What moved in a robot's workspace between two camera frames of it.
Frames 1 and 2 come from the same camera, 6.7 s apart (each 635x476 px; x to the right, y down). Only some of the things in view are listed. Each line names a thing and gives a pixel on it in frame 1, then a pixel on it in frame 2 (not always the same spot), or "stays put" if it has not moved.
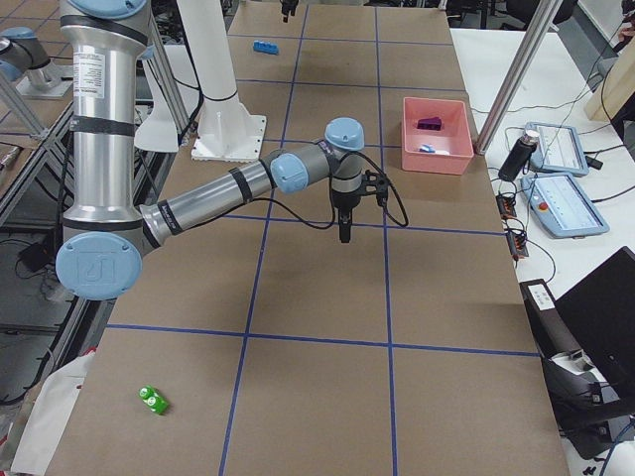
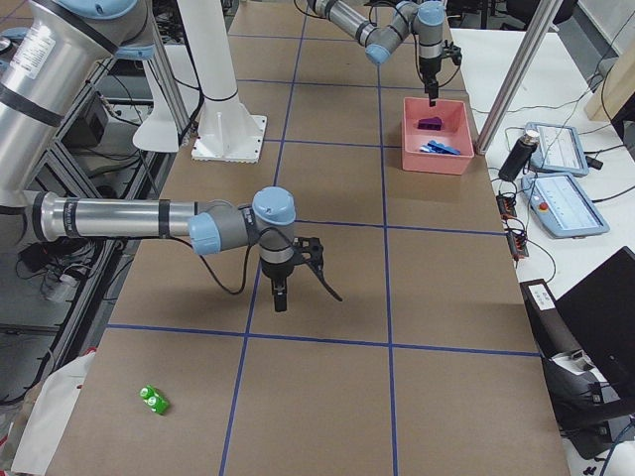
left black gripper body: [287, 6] -> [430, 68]
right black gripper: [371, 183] -> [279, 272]
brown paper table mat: [258, 344] stays put
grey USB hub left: [506, 206] stays put
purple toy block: [430, 123] stays put
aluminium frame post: [529, 45] stays put
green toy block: [153, 399] stays put
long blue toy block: [266, 47] -> [439, 147]
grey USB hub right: [518, 246] stays put
